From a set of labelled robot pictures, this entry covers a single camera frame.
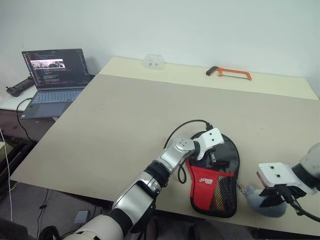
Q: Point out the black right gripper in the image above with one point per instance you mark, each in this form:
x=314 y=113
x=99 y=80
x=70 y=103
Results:
x=295 y=192

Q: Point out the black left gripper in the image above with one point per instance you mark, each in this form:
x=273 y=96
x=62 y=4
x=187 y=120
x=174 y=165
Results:
x=213 y=156

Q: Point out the black red paddle case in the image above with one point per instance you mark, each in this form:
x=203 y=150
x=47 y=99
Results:
x=202 y=185

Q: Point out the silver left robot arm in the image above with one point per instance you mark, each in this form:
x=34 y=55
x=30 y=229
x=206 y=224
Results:
x=172 y=157

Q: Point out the large beige table mat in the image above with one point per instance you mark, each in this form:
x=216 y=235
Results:
x=112 y=125

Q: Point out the clear plastic holder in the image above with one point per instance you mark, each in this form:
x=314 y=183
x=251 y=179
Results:
x=153 y=61

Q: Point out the black rounded floor object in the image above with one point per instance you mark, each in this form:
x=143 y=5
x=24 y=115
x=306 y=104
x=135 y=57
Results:
x=50 y=233

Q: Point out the open grey laptop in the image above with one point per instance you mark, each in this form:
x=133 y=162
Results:
x=55 y=67

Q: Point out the black handheld controller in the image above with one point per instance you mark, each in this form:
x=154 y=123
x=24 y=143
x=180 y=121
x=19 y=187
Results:
x=18 y=88

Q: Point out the white side table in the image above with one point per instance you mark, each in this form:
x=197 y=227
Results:
x=10 y=101

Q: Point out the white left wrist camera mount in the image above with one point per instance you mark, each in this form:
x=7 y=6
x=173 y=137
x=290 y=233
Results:
x=212 y=138

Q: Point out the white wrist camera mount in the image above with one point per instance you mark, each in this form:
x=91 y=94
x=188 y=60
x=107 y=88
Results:
x=212 y=138
x=275 y=172

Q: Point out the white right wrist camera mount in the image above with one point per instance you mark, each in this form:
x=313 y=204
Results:
x=275 y=172

